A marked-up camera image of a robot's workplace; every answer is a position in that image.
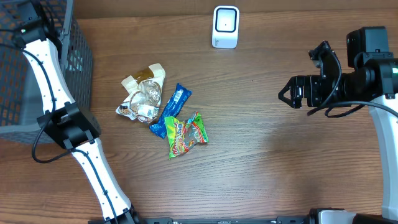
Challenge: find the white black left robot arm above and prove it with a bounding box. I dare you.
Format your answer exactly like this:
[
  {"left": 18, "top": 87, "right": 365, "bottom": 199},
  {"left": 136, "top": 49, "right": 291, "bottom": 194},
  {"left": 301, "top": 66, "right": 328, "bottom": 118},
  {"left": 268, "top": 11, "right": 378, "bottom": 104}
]
[{"left": 11, "top": 1, "right": 145, "bottom": 224}]

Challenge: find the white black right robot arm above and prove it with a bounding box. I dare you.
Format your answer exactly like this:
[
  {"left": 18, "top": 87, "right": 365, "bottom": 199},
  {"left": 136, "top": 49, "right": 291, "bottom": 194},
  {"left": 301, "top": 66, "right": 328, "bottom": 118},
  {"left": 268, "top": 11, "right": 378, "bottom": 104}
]
[{"left": 278, "top": 26, "right": 397, "bottom": 223}]

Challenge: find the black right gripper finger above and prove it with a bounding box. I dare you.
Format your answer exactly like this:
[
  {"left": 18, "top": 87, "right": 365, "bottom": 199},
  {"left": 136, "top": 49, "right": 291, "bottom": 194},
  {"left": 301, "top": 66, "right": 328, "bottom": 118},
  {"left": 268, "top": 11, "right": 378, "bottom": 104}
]
[
  {"left": 278, "top": 77, "right": 295, "bottom": 95},
  {"left": 278, "top": 93, "right": 295, "bottom": 108}
]

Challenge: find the beige brown cookie bag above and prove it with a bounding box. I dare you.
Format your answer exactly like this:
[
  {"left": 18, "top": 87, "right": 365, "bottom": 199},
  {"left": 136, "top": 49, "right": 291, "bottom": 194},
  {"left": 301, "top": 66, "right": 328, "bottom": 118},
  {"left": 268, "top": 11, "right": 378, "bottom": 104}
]
[{"left": 116, "top": 63, "right": 166, "bottom": 124}]

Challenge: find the green yellow candy bag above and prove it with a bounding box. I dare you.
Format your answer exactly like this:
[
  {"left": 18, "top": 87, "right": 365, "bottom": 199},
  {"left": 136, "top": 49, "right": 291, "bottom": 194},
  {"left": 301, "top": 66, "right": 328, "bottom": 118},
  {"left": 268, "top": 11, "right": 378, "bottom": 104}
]
[{"left": 165, "top": 111, "right": 209, "bottom": 159}]

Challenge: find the dark grey plastic basket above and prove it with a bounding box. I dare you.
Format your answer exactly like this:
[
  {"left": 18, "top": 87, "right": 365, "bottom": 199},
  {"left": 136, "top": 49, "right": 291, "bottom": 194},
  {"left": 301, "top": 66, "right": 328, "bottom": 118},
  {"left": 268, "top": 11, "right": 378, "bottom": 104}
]
[{"left": 1, "top": 0, "right": 93, "bottom": 144}]

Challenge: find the white barcode scanner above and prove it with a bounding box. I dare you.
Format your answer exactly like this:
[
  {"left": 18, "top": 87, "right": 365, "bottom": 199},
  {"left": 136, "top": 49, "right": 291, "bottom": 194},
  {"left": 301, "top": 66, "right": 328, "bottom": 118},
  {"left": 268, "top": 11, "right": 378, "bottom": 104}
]
[{"left": 211, "top": 6, "right": 240, "bottom": 49}]

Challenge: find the blue cookie pack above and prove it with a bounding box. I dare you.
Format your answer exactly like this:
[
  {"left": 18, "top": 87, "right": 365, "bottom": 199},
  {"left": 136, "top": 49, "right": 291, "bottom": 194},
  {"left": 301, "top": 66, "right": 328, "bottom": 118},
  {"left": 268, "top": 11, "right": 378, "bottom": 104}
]
[{"left": 149, "top": 83, "right": 192, "bottom": 139}]

